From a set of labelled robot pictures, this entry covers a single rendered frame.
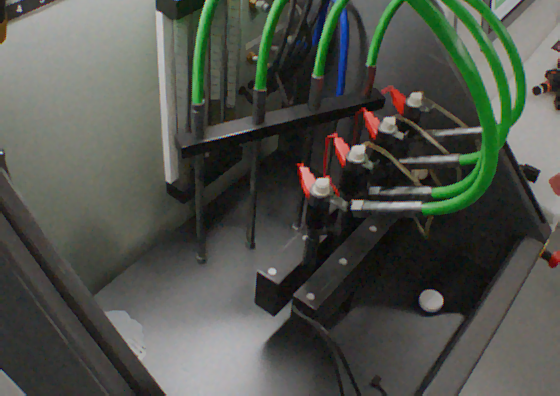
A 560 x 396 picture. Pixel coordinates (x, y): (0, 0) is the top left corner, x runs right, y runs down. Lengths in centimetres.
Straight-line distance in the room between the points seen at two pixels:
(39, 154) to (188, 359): 38
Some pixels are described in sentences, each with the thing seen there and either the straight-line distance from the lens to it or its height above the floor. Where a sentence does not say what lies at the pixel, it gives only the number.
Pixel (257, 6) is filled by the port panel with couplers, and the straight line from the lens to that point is 94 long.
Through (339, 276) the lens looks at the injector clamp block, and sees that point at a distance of 84.
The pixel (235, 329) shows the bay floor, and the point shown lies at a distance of 96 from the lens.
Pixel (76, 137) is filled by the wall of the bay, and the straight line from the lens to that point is 80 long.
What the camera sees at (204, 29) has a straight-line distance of 73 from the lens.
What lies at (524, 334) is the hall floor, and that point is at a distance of 216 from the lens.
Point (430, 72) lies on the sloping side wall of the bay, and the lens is 96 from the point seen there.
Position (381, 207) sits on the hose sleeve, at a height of 116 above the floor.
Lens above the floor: 164
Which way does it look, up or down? 44 degrees down
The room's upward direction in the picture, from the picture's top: 6 degrees clockwise
